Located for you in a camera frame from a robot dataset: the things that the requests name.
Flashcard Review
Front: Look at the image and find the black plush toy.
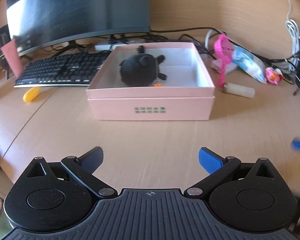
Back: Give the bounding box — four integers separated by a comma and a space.
120, 46, 167, 87

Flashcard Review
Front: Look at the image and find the white cable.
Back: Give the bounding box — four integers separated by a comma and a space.
276, 0, 300, 66

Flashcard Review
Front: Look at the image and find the orange toy piece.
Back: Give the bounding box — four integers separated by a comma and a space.
153, 83, 164, 87

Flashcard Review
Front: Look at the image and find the pink duck toy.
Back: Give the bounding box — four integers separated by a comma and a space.
265, 67, 283, 85

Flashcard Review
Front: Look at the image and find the pink card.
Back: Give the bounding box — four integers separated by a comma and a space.
1, 40, 23, 77

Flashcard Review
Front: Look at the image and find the blue tissue pack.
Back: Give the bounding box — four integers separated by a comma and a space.
232, 46, 267, 84

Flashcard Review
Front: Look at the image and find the pink toy strainer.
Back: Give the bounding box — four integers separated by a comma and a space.
213, 34, 234, 87

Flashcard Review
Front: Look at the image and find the white flat box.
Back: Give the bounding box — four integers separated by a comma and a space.
210, 58, 239, 75

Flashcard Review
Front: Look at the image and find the curved computer monitor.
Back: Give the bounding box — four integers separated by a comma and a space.
6, 0, 151, 55

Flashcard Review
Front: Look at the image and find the white power strip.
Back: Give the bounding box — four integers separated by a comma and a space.
94, 42, 126, 51

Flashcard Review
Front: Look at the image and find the pink cardboard box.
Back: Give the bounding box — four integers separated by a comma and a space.
86, 42, 215, 121

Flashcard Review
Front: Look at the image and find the yellow corn toy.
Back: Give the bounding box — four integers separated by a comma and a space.
23, 87, 40, 103

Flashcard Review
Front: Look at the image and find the black keyboard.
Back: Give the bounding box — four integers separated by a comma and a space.
14, 50, 110, 87

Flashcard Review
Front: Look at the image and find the black device behind card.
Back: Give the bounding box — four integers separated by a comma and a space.
0, 24, 11, 58

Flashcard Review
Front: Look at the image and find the white cylinder tube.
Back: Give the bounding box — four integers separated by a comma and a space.
222, 83, 255, 99

